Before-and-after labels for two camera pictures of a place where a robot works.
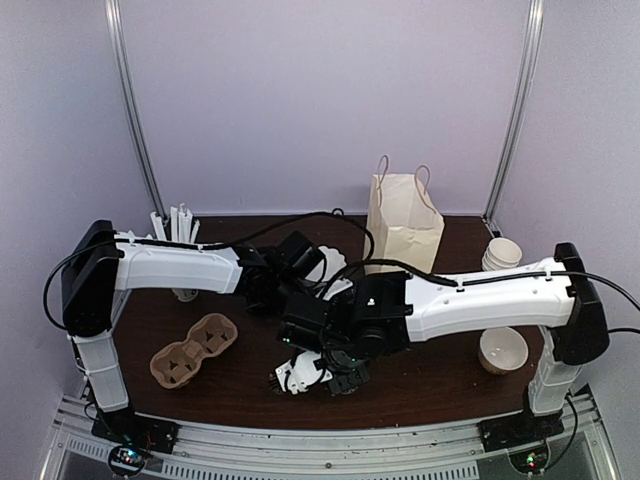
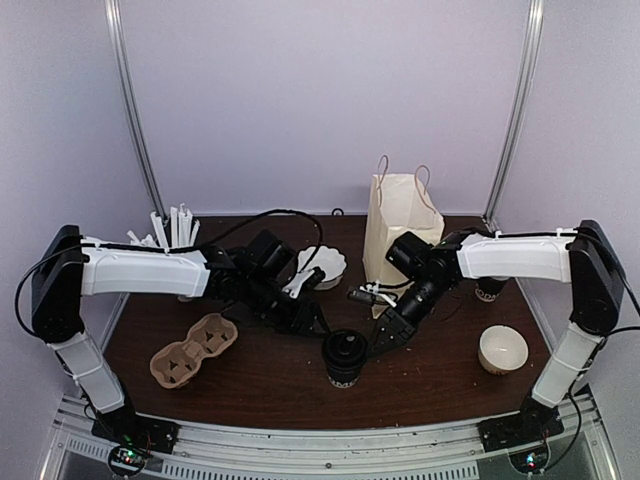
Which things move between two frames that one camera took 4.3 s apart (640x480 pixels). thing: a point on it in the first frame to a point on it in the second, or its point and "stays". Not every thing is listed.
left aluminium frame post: (113, 41) stays
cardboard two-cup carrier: (176, 364) stays
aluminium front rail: (417, 453) stays
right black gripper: (361, 378) to (397, 326)
